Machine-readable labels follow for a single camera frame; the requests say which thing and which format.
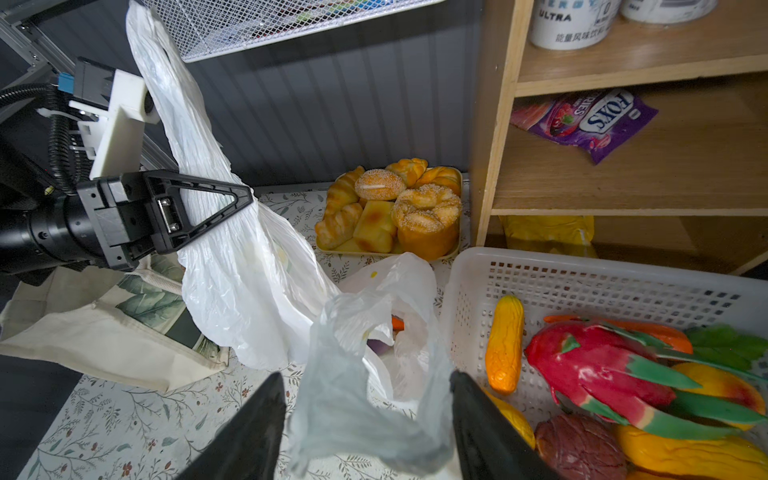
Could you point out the triangular finger of the left gripper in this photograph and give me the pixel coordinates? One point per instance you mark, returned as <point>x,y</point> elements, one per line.
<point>182,208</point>

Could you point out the tray of bread rolls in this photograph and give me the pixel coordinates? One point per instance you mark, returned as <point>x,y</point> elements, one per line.
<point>406,207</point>

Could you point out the yellow toy banana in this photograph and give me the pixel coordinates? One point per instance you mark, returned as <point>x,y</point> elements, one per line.
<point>728,458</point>

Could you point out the white plastic grocery bag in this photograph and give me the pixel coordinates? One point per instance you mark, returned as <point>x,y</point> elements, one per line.
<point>376,367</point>

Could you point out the pink toy dragon fruit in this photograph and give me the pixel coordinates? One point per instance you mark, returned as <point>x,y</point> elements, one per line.
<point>624,377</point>

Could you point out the white Monster can right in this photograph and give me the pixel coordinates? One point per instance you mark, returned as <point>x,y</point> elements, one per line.
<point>666,12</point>

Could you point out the white wire wall basket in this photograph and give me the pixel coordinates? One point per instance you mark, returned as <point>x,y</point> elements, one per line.
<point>208,29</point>

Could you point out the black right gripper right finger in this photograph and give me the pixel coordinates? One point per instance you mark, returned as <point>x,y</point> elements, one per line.
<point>488,446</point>

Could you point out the wooden shelf unit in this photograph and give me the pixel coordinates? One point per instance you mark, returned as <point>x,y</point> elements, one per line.
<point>689,190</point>

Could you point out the yellow toy pepper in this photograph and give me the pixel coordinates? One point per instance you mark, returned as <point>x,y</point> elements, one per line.
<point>515,418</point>

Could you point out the white monster can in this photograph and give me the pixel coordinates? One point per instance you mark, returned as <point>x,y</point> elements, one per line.
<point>666,12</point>
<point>563,25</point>

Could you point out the yellow toy corn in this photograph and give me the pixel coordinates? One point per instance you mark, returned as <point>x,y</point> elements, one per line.
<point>503,358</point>

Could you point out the purple snack packet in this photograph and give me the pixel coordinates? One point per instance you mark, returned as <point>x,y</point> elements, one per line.
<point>596,121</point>

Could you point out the beige canvas tote bag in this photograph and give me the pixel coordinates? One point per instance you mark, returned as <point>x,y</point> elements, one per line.
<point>132,328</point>

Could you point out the dark red toy fruit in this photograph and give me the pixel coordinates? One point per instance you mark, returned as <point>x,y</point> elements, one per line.
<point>579,447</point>

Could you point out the orange toy carrot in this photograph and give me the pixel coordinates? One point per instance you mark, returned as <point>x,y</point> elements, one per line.
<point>672,337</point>

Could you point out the yellow snack bag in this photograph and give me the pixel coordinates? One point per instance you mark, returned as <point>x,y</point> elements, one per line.
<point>565,235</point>

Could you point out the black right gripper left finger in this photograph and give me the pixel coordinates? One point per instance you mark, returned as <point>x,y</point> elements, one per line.
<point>248,446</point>

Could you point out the white plastic produce basket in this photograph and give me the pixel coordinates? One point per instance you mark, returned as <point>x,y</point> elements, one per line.
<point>550,284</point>

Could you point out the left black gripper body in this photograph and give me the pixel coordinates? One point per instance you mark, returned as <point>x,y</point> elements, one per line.
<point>107,224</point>

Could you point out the white Monster can left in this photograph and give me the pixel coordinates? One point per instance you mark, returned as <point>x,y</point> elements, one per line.
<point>563,25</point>

